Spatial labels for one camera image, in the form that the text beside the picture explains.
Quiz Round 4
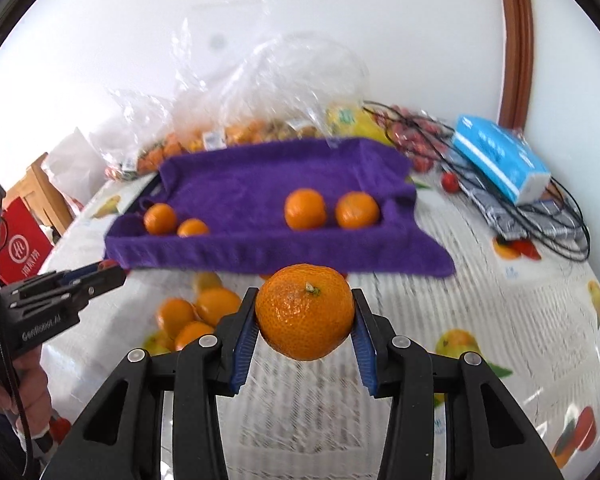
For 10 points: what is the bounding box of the grey plaid cloth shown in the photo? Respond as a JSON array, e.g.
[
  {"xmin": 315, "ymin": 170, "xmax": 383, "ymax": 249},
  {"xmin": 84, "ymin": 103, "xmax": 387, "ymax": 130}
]
[{"xmin": 442, "ymin": 160, "xmax": 588, "ymax": 241}]

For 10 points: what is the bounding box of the blue tissue pack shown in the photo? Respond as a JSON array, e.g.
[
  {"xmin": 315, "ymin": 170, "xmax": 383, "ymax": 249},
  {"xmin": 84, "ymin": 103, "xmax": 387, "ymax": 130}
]
[{"xmin": 452, "ymin": 115, "xmax": 552, "ymax": 206}]

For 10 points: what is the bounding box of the fruit print tablecloth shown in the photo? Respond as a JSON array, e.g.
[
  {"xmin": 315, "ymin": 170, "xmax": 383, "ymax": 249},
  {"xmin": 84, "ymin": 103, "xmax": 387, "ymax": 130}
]
[{"xmin": 30, "ymin": 160, "xmax": 600, "ymax": 480}]

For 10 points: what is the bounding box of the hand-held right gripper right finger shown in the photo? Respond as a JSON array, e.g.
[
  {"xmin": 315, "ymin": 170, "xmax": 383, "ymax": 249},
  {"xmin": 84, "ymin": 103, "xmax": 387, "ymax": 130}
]
[{"xmin": 351, "ymin": 289, "xmax": 566, "ymax": 480}]

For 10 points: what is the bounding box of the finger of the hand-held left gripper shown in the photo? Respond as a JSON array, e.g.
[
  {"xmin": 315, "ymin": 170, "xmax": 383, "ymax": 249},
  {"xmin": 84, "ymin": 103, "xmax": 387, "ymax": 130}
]
[
  {"xmin": 30, "ymin": 260, "xmax": 106, "ymax": 286},
  {"xmin": 0, "ymin": 266, "xmax": 127, "ymax": 313}
]

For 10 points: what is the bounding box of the bag of cherry tomatoes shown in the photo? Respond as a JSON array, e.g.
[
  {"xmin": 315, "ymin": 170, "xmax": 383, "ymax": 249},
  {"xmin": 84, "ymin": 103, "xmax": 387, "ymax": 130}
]
[{"xmin": 367, "ymin": 102, "xmax": 456, "ymax": 173}]

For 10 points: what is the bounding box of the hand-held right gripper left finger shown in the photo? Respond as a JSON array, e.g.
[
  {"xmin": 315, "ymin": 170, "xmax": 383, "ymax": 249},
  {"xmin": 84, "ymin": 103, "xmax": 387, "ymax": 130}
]
[{"xmin": 40, "ymin": 287, "xmax": 260, "ymax": 480}]

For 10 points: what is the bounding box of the mandarin orange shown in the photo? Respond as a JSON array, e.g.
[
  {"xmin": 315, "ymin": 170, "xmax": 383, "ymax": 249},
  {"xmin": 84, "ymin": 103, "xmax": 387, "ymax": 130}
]
[
  {"xmin": 255, "ymin": 263, "xmax": 355, "ymax": 361},
  {"xmin": 143, "ymin": 203, "xmax": 178, "ymax": 236},
  {"xmin": 176, "ymin": 218, "xmax": 211, "ymax": 238},
  {"xmin": 335, "ymin": 191, "xmax": 381, "ymax": 230},
  {"xmin": 156, "ymin": 298, "xmax": 197, "ymax": 338},
  {"xmin": 174, "ymin": 321, "xmax": 216, "ymax": 352},
  {"xmin": 195, "ymin": 287, "xmax": 243, "ymax": 328},
  {"xmin": 284, "ymin": 188, "xmax": 328, "ymax": 231}
]

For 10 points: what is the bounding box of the clear bag of small oranges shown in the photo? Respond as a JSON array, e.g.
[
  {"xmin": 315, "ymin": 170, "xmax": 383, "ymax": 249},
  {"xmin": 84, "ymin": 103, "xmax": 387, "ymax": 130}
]
[{"xmin": 170, "ymin": 15, "xmax": 331, "ymax": 153}]

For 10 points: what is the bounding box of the red paper bag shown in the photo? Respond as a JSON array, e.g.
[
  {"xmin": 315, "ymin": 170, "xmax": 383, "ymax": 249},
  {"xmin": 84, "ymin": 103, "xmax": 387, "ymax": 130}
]
[{"xmin": 0, "ymin": 195, "xmax": 56, "ymax": 283}]

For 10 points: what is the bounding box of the black tray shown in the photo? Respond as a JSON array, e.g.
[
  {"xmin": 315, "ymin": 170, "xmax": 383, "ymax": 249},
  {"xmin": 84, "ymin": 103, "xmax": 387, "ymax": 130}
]
[{"xmin": 121, "ymin": 172, "xmax": 165, "ymax": 217}]

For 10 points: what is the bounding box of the yellow printed packet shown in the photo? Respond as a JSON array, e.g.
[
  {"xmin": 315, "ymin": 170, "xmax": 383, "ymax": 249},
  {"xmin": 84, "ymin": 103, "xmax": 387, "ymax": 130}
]
[{"xmin": 326, "ymin": 102, "xmax": 396, "ymax": 147}]

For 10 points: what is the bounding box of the white plastic bag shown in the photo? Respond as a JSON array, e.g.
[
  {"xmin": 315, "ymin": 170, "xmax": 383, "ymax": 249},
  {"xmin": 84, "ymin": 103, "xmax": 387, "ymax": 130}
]
[{"xmin": 45, "ymin": 127, "xmax": 111, "ymax": 206}]

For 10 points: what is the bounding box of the black cable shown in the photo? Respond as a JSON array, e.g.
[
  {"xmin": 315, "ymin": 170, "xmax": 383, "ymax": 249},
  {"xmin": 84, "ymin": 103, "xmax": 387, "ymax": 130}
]
[{"xmin": 362, "ymin": 100, "xmax": 592, "ymax": 262}]

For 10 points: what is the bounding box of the clear bag of tangerines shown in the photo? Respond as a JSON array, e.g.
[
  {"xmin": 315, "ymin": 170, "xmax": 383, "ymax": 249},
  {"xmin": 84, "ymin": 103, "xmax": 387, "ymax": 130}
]
[{"xmin": 105, "ymin": 87, "xmax": 191, "ymax": 181}]

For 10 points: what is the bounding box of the purple towel-lined tray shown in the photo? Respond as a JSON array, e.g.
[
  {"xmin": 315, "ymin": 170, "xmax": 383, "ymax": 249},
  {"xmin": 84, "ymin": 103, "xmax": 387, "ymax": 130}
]
[{"xmin": 104, "ymin": 137, "xmax": 457, "ymax": 278}]

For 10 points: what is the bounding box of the wooden chair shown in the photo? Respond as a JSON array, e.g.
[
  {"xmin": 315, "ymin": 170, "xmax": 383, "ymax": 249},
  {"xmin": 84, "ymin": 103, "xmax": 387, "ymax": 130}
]
[{"xmin": 2, "ymin": 152, "xmax": 76, "ymax": 241}]

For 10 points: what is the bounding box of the brown wooden door frame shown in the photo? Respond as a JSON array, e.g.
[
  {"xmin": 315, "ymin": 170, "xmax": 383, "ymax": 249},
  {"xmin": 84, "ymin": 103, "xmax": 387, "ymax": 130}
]
[{"xmin": 495, "ymin": 0, "xmax": 536, "ymax": 131}]

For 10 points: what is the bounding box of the clear bag of longans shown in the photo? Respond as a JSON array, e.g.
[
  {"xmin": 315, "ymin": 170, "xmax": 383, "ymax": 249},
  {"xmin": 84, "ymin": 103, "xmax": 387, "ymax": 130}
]
[{"xmin": 250, "ymin": 32, "xmax": 371, "ymax": 142}]

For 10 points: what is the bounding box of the person's left hand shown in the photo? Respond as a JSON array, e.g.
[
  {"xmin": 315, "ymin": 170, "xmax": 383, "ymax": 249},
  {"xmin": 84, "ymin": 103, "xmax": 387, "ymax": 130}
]
[{"xmin": 0, "ymin": 345, "xmax": 53, "ymax": 442}]

